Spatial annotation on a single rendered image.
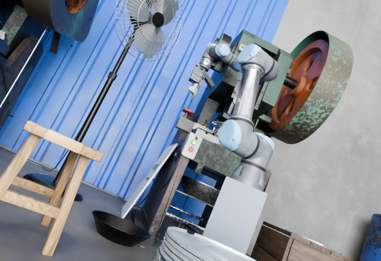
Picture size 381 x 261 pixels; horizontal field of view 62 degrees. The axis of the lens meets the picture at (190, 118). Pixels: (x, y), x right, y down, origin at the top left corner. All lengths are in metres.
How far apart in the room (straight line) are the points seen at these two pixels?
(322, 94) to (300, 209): 1.90
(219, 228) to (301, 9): 3.26
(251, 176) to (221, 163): 0.55
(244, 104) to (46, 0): 1.32
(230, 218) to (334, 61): 1.22
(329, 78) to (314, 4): 2.30
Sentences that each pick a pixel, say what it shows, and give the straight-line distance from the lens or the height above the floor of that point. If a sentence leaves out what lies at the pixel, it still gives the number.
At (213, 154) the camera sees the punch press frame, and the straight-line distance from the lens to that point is 1.87.
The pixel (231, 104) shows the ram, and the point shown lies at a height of 0.96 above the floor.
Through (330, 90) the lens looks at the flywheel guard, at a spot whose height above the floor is 1.21.
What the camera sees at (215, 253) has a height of 0.25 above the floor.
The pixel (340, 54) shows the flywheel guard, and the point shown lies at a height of 1.46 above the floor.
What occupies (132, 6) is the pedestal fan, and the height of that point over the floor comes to 1.26.
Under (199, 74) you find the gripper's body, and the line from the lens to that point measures 1.90.
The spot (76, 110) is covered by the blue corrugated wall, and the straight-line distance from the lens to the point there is 3.24.
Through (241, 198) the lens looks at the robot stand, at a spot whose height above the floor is 0.39.
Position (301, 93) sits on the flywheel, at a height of 1.26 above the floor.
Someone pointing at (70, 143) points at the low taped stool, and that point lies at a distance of 1.01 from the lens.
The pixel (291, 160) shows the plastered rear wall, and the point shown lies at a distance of 3.65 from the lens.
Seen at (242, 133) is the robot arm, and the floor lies 0.63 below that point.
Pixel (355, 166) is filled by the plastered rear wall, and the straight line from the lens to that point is 4.09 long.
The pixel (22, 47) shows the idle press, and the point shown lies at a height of 0.77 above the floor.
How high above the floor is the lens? 0.33
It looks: 12 degrees up
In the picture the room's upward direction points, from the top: 24 degrees clockwise
